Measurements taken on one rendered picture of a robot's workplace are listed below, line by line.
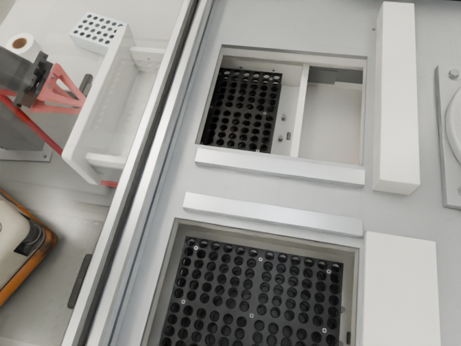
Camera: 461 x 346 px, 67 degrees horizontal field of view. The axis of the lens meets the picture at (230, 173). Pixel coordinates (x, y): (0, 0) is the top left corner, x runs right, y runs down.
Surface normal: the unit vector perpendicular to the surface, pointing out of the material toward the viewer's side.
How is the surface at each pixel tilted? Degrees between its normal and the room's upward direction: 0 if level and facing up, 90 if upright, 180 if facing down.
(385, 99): 0
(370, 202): 0
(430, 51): 0
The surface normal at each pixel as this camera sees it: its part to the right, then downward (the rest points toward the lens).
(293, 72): -0.19, 0.89
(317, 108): -0.08, -0.43
